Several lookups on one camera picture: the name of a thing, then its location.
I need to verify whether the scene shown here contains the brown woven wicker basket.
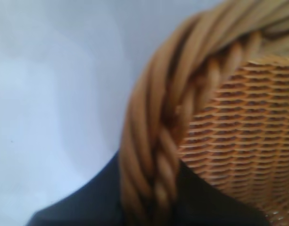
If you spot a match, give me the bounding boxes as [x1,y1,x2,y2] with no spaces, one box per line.
[119,0,289,226]

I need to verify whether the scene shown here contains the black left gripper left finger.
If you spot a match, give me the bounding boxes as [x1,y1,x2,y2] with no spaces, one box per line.
[28,150,123,226]

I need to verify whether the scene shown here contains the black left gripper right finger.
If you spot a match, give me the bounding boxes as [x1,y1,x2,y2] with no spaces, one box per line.
[174,162,270,226]

